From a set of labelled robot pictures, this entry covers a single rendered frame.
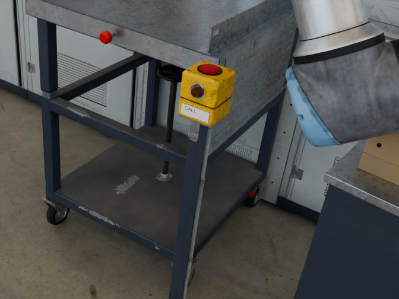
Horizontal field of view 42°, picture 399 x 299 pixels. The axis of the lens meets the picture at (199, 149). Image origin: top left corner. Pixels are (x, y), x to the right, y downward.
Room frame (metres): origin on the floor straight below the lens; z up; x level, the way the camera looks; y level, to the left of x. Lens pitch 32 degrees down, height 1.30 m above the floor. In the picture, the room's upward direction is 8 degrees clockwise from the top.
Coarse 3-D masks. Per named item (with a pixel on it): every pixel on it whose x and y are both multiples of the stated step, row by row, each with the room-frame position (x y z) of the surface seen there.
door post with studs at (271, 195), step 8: (288, 112) 1.75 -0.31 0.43; (288, 120) 1.75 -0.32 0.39; (288, 128) 1.74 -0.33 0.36; (288, 136) 1.74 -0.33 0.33; (280, 144) 1.75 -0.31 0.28; (288, 144) 1.74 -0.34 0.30; (280, 152) 1.75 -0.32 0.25; (280, 160) 1.74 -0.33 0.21; (280, 168) 1.74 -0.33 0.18; (280, 176) 1.74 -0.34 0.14; (272, 184) 1.75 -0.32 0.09; (272, 192) 1.74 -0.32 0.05; (272, 200) 1.74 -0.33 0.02
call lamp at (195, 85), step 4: (192, 84) 0.90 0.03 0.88; (196, 84) 0.90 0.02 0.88; (200, 84) 0.89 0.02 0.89; (192, 88) 0.89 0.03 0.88; (196, 88) 0.89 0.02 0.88; (200, 88) 0.89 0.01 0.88; (204, 88) 0.89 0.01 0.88; (192, 92) 0.89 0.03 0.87; (196, 92) 0.89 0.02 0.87; (200, 92) 0.89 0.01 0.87; (204, 92) 0.89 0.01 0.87; (192, 96) 0.90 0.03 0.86; (196, 96) 0.89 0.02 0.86; (200, 96) 0.89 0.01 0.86
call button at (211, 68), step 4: (204, 64) 0.95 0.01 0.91; (208, 64) 0.95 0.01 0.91; (200, 68) 0.93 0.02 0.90; (204, 68) 0.93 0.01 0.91; (208, 68) 0.93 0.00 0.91; (212, 68) 0.93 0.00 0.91; (216, 68) 0.93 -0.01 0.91; (208, 72) 0.92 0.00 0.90; (212, 72) 0.92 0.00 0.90; (216, 72) 0.92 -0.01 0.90
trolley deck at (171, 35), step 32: (32, 0) 1.39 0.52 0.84; (64, 0) 1.40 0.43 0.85; (96, 0) 1.44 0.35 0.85; (128, 0) 1.48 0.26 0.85; (160, 0) 1.53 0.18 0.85; (192, 0) 1.57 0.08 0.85; (224, 0) 1.62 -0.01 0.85; (256, 0) 1.67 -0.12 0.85; (96, 32) 1.29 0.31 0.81; (128, 32) 1.25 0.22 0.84; (160, 32) 1.26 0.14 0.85; (192, 32) 1.29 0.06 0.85; (256, 32) 1.36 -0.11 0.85; (288, 32) 1.56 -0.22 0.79; (192, 64) 1.17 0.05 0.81; (224, 64) 1.16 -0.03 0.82
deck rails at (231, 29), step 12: (276, 0) 1.50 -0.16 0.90; (288, 0) 1.60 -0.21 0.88; (240, 12) 1.29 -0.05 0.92; (252, 12) 1.36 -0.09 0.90; (264, 12) 1.44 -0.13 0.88; (276, 12) 1.52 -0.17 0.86; (216, 24) 1.17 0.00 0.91; (228, 24) 1.23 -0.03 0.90; (240, 24) 1.30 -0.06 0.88; (252, 24) 1.37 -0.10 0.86; (216, 36) 1.18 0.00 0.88; (228, 36) 1.24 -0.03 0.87; (240, 36) 1.30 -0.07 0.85; (204, 48) 1.18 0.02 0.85; (216, 48) 1.19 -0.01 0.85
